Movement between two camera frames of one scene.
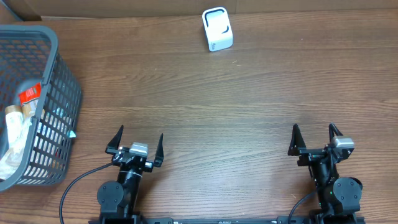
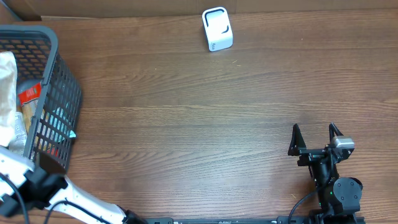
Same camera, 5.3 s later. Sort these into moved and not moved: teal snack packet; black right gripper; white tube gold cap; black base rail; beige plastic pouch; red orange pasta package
Moved: beige plastic pouch; teal snack packet
Not moved: black base rail; red orange pasta package; white tube gold cap; black right gripper
